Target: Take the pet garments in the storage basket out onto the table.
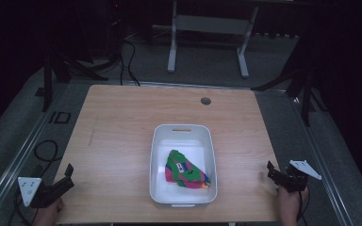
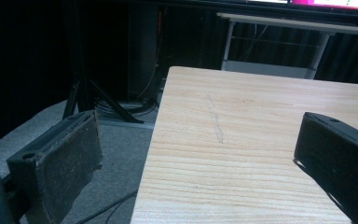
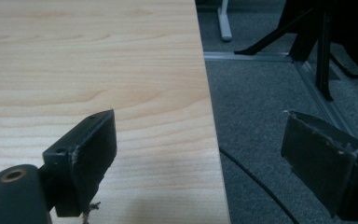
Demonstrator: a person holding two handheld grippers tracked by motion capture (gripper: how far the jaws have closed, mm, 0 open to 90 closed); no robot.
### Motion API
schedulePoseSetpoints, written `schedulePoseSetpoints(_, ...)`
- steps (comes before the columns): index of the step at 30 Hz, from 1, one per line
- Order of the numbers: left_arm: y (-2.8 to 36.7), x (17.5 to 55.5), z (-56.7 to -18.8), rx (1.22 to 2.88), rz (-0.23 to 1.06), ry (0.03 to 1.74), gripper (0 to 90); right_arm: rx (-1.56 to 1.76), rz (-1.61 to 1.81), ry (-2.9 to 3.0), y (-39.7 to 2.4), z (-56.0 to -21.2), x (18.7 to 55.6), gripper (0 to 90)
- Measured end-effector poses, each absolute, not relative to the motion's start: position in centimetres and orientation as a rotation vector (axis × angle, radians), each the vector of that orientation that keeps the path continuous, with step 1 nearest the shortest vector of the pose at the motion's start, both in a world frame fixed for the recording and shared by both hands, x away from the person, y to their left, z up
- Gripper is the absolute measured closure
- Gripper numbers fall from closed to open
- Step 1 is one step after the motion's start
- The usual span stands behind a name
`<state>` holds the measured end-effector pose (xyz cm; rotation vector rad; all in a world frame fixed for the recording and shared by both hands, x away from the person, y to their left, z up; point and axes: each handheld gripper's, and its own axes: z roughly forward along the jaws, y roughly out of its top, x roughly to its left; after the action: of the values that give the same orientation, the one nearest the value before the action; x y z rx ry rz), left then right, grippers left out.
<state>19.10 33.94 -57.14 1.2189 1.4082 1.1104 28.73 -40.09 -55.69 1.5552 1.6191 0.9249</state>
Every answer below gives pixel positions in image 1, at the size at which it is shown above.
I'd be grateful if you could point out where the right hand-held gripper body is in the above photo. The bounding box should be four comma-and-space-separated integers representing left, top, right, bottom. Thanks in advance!
270, 159, 322, 193

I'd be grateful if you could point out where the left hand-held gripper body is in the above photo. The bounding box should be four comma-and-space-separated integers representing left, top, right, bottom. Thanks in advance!
17, 175, 75, 209

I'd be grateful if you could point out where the green and pink cloth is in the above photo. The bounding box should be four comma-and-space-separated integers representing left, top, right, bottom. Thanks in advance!
164, 149, 212, 189

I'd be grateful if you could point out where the white plastic bin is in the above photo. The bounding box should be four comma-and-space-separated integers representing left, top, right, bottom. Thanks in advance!
149, 123, 219, 208

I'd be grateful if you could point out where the person's left hand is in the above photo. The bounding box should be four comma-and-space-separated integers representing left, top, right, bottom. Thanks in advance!
32, 197, 65, 226

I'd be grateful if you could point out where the person's right hand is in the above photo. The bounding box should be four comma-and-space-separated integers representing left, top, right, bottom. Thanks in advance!
277, 186, 310, 226

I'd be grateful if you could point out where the black tripod stand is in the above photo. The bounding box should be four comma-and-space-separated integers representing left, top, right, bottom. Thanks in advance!
35, 46, 109, 113
251, 40, 329, 128

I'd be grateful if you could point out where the white metal stand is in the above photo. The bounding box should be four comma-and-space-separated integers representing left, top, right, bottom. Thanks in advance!
167, 0, 260, 79

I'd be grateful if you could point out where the black cable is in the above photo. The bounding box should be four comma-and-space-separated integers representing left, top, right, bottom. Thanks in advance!
119, 37, 141, 87
296, 189, 311, 226
33, 139, 63, 177

